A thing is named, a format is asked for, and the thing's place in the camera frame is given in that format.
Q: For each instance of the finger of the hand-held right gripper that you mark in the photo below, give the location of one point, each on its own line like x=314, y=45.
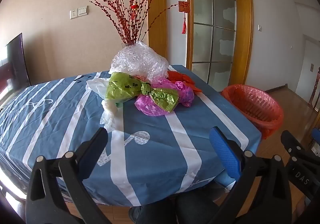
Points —
x=300, y=147
x=316, y=136

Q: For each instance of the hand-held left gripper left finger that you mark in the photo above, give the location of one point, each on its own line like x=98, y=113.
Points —
x=96, y=144

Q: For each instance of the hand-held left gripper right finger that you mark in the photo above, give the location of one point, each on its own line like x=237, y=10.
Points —
x=225, y=150

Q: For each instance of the white plastic bag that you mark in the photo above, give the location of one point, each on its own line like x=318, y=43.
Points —
x=110, y=111

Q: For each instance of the red basket with red liner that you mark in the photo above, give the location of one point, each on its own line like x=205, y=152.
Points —
x=252, y=106

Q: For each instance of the green plastic bag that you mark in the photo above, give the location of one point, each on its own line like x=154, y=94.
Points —
x=120, y=86

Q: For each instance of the purple plastic bag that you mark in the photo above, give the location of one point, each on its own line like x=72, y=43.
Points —
x=150, y=105

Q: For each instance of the red plastic bag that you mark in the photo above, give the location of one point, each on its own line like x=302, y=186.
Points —
x=180, y=77

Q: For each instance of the clear plastic bag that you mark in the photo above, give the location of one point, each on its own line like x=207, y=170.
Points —
x=140, y=62

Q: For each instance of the blue white striped tablecloth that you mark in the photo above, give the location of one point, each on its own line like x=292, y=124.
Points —
x=140, y=144

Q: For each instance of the wooden chair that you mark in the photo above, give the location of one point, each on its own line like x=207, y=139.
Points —
x=315, y=89

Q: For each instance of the white room door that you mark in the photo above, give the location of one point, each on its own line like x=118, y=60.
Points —
x=308, y=64

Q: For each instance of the person's legs in dark trousers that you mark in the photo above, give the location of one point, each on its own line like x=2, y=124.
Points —
x=175, y=209

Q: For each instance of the clear glass vase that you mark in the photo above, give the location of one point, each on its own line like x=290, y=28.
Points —
x=128, y=44

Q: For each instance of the black flat television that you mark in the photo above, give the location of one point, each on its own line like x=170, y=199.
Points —
x=15, y=64

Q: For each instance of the wooden framed glass door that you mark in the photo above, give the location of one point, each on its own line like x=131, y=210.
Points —
x=215, y=24

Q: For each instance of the red berry branches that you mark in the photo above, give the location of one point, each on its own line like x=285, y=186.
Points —
x=127, y=14

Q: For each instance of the small red lantern ornament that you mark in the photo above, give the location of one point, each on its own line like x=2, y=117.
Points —
x=134, y=7

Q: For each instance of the red hanging knot ornament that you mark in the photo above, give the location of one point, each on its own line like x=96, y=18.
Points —
x=184, y=7

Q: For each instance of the white wall socket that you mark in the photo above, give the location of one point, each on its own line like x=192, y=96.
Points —
x=73, y=14

